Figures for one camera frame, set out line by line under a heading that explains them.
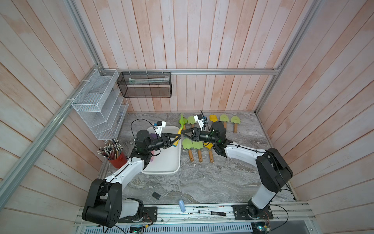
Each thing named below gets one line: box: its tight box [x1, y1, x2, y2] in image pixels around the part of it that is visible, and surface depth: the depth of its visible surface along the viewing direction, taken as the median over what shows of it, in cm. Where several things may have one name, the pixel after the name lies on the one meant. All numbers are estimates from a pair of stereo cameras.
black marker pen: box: [198, 210, 227, 216], surface depth 75 cm
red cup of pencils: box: [96, 138, 128, 169], surface depth 81 cm
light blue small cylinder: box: [178, 199, 187, 213], surface depth 76 cm
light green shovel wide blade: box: [182, 137, 195, 162], surface depth 100 cm
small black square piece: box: [151, 191, 162, 200], surface depth 81 cm
